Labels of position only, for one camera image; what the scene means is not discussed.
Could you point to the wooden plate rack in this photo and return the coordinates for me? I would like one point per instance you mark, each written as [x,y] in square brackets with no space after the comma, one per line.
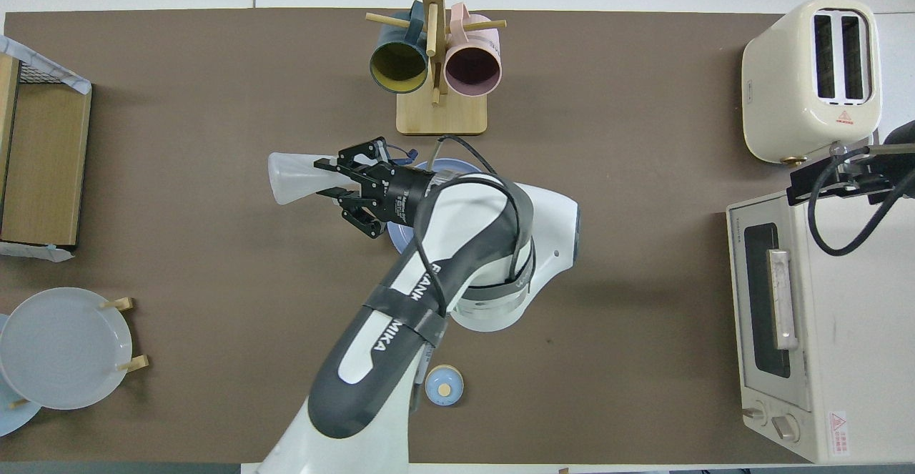
[132,364]

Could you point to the cream two-slot toaster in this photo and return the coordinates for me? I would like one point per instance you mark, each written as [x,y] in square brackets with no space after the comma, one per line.
[786,81]

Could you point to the white toaster oven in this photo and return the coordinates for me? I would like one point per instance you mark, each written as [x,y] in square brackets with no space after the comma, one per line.
[858,317]

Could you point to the grey round plate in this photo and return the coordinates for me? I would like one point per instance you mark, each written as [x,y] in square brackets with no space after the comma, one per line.
[57,349]

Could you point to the small blue call bell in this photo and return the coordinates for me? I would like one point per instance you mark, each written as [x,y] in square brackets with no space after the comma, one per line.
[444,386]

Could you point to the teal mug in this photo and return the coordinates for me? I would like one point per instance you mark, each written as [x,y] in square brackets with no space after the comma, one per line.
[398,66]

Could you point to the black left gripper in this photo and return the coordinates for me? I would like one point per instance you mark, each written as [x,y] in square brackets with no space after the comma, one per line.
[404,195]

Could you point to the brown table mat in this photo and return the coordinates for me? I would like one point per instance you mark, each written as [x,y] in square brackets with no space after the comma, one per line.
[643,317]

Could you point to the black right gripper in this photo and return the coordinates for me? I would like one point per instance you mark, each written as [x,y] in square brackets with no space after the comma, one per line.
[901,163]

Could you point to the translucent blue-capped seasoning bottle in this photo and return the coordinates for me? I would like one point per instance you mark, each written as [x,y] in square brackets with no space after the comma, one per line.
[293,177]

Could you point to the pink mug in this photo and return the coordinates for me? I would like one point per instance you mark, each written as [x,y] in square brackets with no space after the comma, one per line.
[472,66]

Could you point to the light blue round plate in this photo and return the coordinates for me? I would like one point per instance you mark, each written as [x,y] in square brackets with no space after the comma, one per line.
[14,420]

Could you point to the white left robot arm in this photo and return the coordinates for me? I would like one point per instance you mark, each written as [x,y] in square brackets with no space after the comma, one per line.
[372,417]

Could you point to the white checked cloth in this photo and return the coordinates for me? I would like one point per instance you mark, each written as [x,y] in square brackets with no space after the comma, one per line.
[78,84]

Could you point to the wooden mug rack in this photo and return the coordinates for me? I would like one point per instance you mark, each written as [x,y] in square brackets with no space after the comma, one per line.
[443,113]

